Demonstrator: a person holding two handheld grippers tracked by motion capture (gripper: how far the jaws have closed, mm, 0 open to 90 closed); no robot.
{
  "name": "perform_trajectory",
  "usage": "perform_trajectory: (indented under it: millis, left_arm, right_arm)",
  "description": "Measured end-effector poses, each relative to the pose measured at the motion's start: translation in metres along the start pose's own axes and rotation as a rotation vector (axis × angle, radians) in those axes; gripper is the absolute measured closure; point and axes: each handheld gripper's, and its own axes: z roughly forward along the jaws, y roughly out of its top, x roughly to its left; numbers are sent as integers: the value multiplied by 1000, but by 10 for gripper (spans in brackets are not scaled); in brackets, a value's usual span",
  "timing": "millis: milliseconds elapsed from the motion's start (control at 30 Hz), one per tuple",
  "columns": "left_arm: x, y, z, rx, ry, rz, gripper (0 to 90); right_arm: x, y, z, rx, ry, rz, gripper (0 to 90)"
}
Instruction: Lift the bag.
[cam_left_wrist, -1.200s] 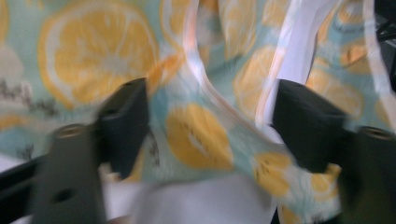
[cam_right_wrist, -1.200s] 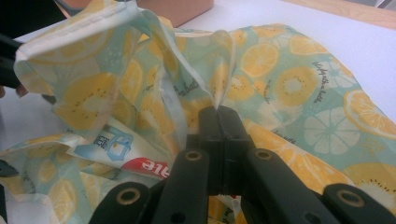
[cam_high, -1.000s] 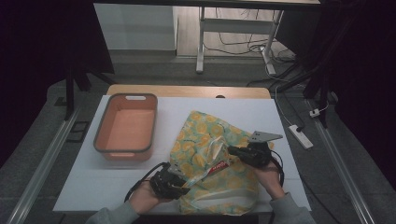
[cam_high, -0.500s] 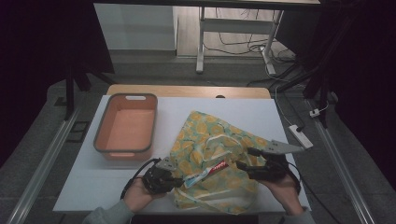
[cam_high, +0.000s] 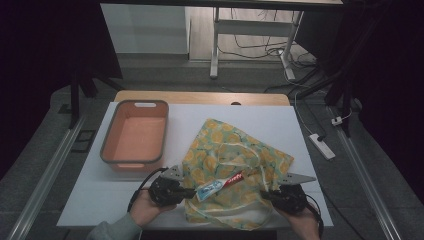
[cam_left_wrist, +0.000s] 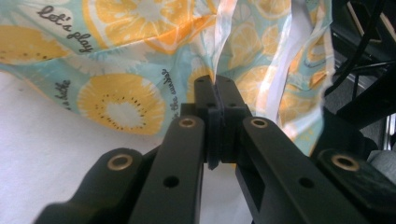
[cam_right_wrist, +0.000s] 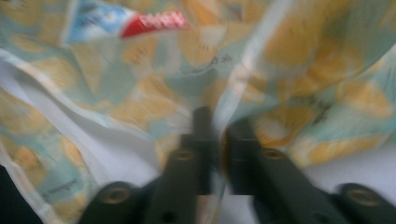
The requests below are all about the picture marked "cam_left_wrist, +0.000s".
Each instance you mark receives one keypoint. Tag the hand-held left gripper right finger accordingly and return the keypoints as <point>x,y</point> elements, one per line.
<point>274,161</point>

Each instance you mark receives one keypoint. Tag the lemon print tote bag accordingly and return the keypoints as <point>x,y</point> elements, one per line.
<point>124,31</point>

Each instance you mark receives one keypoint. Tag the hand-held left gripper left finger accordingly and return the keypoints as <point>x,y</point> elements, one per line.
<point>182,161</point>

